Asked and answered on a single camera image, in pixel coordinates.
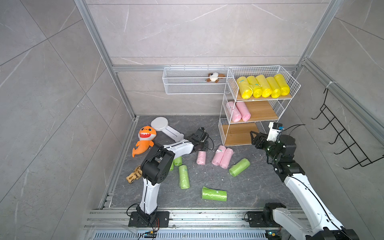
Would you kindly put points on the black wall hook rack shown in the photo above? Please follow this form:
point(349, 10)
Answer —
point(350, 145)

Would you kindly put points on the orange shark plush toy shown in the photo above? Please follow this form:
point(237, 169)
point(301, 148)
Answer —
point(146, 136)

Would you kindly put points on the white wall wire basket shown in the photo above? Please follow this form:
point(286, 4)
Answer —
point(192, 80)

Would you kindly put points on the tiger striped small toy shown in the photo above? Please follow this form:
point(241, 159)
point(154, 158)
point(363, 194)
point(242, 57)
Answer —
point(135, 175)

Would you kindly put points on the white folding stand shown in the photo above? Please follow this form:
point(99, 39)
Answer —
point(162, 124)

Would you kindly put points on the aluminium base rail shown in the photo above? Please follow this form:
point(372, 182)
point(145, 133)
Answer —
point(183, 224)

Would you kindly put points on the green roll right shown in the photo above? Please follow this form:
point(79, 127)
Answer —
point(239, 167)

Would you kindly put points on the white three-tier wire shelf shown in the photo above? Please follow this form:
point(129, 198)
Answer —
point(263, 110)

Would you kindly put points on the brown white plush puppy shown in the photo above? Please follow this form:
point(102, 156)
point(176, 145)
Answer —
point(215, 77)

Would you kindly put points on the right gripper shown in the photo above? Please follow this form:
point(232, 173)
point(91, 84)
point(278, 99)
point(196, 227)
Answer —
point(259, 137)

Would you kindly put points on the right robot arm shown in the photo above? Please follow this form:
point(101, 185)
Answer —
point(323, 224)

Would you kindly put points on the yellow roll horizontal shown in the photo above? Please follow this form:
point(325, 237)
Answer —
point(276, 90)

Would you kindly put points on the green roll far left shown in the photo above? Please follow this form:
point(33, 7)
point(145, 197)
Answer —
point(171, 166)

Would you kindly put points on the green roll lower left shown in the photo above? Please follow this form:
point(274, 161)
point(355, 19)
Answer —
point(184, 177)

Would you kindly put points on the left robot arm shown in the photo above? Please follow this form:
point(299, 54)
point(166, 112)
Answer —
point(156, 167)

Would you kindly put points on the pink roll top angled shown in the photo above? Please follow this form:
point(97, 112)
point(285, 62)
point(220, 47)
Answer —
point(245, 113)

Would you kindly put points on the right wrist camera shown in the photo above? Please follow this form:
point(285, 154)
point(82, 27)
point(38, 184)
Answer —
point(275, 131)

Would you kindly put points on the yellow roll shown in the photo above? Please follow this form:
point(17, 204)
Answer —
point(266, 89)
point(257, 89)
point(245, 88)
point(281, 81)

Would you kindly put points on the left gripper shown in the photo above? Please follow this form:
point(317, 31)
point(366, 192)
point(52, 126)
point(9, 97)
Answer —
point(206, 145)

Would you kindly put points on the green roll bottom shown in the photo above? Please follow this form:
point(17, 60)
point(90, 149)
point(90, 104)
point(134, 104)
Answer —
point(215, 195)

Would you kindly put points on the green roll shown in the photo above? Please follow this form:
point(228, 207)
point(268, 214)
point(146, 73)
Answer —
point(178, 161)
point(184, 177)
point(239, 167)
point(171, 166)
point(215, 195)

